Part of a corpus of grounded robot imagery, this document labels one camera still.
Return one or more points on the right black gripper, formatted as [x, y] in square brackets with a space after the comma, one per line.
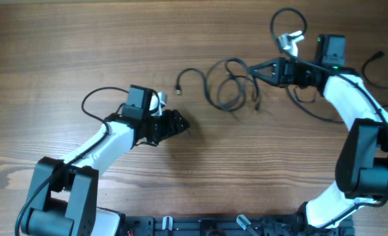
[288, 72]

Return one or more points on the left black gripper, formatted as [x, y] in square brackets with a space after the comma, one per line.
[171, 125]

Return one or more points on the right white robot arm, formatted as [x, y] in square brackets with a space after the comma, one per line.
[361, 174]

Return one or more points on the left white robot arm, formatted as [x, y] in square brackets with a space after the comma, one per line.
[62, 197]

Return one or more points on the left white gripper handle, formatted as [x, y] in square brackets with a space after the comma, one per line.
[158, 102]

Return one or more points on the white gripper handle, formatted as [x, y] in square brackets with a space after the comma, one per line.
[158, 102]
[288, 42]

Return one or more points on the right white gripper handle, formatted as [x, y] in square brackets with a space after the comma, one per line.
[288, 42]

